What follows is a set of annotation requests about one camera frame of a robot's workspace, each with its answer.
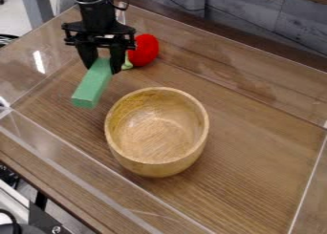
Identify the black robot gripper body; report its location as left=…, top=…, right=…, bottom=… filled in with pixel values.
left=60, top=1, right=138, bottom=53

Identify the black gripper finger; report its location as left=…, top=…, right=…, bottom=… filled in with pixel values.
left=110, top=45, right=126, bottom=74
left=76, top=43, right=99, bottom=69

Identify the green rectangular stick block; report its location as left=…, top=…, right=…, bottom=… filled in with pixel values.
left=72, top=58, right=112, bottom=109

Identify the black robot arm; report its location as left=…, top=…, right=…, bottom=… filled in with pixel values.
left=62, top=0, right=136, bottom=74

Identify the light wooden bowl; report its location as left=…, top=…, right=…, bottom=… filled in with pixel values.
left=104, top=87, right=210, bottom=178

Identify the red plush strawberry toy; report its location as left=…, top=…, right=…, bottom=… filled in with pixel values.
left=122, top=33, right=160, bottom=70

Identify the grey table leg post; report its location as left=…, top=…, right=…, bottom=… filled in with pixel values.
left=22, top=0, right=54, bottom=29

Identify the clear acrylic tray wall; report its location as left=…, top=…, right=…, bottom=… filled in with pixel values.
left=0, top=5, right=327, bottom=234

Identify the black clamp with cable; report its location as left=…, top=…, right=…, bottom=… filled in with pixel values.
left=0, top=204, right=74, bottom=234

